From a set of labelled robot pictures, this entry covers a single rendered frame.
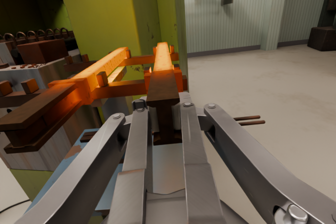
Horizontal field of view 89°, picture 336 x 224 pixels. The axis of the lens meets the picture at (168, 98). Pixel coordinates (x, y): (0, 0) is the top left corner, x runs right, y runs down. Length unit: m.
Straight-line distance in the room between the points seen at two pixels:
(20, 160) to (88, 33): 0.62
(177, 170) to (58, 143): 0.50
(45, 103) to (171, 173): 0.33
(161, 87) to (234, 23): 4.77
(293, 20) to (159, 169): 5.47
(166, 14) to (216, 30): 3.71
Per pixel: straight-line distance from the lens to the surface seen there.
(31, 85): 0.35
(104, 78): 0.29
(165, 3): 1.09
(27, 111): 0.20
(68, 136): 0.74
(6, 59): 0.82
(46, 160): 0.90
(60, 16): 1.24
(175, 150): 0.50
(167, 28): 1.09
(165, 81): 0.17
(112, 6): 0.70
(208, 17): 4.67
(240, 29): 4.99
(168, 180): 0.44
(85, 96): 0.25
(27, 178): 1.08
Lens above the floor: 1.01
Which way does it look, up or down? 25 degrees down
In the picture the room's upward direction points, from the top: 6 degrees counter-clockwise
